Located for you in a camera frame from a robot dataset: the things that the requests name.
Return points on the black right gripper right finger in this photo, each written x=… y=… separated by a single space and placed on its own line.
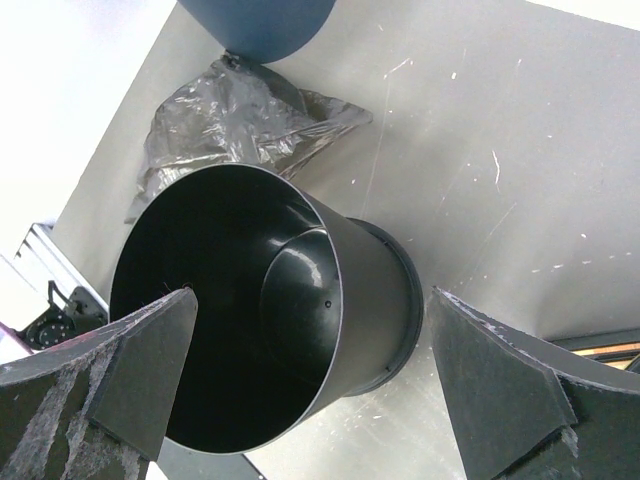
x=523 y=408

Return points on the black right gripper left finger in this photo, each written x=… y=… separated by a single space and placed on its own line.
x=97 y=406

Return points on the black bin liner bucket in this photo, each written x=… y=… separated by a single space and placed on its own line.
x=298 y=306

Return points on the black trash bag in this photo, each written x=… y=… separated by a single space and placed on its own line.
x=238 y=111

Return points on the dark blue gold-rimmed trash bin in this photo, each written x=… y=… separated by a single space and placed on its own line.
x=263 y=31

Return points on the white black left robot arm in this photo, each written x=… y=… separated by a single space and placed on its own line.
x=66 y=317

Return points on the wooden shelf with glass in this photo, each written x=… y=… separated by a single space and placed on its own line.
x=619 y=355

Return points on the aluminium frame rail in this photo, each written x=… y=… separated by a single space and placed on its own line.
x=39 y=260

